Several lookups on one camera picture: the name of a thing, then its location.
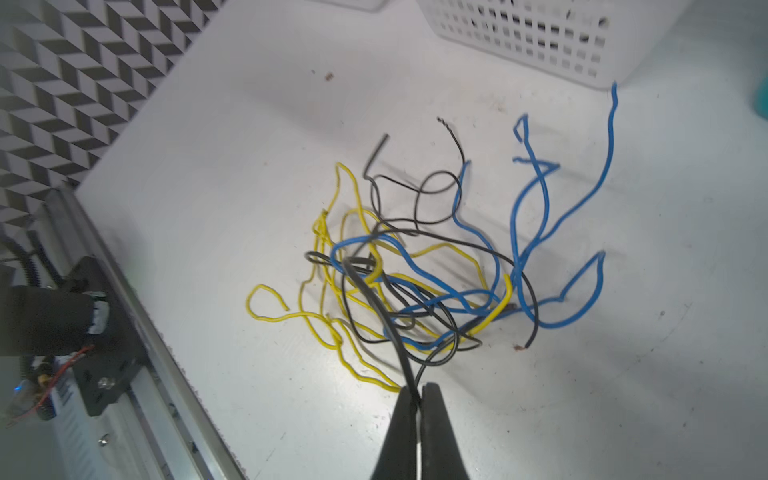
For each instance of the teal plastic basket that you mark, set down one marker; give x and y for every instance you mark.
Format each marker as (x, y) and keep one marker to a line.
(760, 101)

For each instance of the white plastic basket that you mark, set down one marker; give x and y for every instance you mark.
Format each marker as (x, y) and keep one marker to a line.
(592, 43)
(361, 5)

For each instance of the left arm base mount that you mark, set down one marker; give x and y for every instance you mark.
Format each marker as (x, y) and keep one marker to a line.
(105, 373)

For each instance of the small circuit board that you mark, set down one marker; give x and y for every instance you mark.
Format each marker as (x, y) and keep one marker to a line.
(35, 375)

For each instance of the middle white plastic basket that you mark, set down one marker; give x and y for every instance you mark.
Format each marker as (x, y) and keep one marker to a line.
(592, 43)

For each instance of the left white plastic basket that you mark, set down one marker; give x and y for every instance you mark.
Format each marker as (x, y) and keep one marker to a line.
(361, 5)

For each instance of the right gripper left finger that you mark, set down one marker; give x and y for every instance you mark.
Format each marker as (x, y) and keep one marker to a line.
(398, 456)

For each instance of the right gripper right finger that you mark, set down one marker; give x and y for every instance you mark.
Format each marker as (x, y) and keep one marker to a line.
(440, 455)

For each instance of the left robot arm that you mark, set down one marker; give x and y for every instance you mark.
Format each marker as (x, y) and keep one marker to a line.
(38, 321)

